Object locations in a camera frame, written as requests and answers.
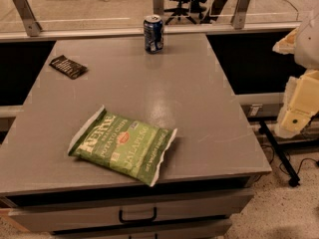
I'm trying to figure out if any black drawer handle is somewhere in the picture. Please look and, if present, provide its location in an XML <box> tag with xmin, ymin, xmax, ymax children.
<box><xmin>118</xmin><ymin>207</ymin><xmax>158</xmax><ymax>224</ymax></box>

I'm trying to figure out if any black table leg stand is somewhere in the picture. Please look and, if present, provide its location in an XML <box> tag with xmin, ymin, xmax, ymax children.
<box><xmin>259</xmin><ymin>120</ymin><xmax>300</xmax><ymax>187</ymax></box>

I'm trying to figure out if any black floor cable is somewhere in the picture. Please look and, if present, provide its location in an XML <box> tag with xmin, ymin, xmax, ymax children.
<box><xmin>260</xmin><ymin>142</ymin><xmax>319</xmax><ymax>177</ymax></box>

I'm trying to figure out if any grey metal side rail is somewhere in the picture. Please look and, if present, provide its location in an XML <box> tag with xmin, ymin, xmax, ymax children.
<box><xmin>237</xmin><ymin>93</ymin><xmax>283</xmax><ymax>118</ymax></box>

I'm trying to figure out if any right metal rail bracket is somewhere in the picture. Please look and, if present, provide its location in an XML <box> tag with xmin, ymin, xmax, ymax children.
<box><xmin>231</xmin><ymin>0</ymin><xmax>250</xmax><ymax>29</ymax></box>

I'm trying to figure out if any black office chair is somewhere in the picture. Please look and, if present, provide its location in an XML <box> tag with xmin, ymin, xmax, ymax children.
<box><xmin>165</xmin><ymin>0</ymin><xmax>228</xmax><ymax>25</ymax></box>

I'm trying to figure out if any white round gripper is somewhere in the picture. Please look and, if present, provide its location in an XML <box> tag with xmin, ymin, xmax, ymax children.
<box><xmin>272</xmin><ymin>9</ymin><xmax>319</xmax><ymax>138</ymax></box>

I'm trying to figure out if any metal rail bracket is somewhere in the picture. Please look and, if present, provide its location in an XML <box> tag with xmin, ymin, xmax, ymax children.
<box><xmin>12</xmin><ymin>0</ymin><xmax>42</xmax><ymax>37</ymax></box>
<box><xmin>231</xmin><ymin>0</ymin><xmax>250</xmax><ymax>29</ymax></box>
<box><xmin>152</xmin><ymin>0</ymin><xmax>165</xmax><ymax>18</ymax></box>

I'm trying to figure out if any left metal rail bracket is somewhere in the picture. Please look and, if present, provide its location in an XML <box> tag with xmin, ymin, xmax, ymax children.
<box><xmin>12</xmin><ymin>0</ymin><xmax>42</xmax><ymax>37</ymax></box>

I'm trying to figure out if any lower grey drawer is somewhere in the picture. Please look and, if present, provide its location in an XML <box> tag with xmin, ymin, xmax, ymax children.
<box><xmin>53</xmin><ymin>219</ymin><xmax>231</xmax><ymax>239</ymax></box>

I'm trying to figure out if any grey drawer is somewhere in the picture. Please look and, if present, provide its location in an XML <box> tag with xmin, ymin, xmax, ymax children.
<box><xmin>9</xmin><ymin>188</ymin><xmax>253</xmax><ymax>232</ymax></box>
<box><xmin>53</xmin><ymin>219</ymin><xmax>231</xmax><ymax>239</ymax></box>

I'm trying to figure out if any green jalapeno chip bag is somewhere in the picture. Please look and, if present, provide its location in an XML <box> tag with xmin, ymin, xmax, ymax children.
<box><xmin>68</xmin><ymin>106</ymin><xmax>177</xmax><ymax>187</ymax></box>

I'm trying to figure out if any upper grey drawer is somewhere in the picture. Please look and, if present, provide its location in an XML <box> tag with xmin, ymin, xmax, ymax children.
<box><xmin>9</xmin><ymin>188</ymin><xmax>253</xmax><ymax>232</ymax></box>

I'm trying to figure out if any blue pepsi can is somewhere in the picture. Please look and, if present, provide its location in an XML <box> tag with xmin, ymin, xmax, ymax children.
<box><xmin>144</xmin><ymin>14</ymin><xmax>163</xmax><ymax>54</ymax></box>

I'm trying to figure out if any dark brown snack packet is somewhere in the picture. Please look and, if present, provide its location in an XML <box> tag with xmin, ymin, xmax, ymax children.
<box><xmin>50</xmin><ymin>55</ymin><xmax>88</xmax><ymax>80</ymax></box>

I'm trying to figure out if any middle metal rail bracket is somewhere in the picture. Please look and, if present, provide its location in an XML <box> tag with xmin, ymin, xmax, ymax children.
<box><xmin>152</xmin><ymin>0</ymin><xmax>165</xmax><ymax>18</ymax></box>

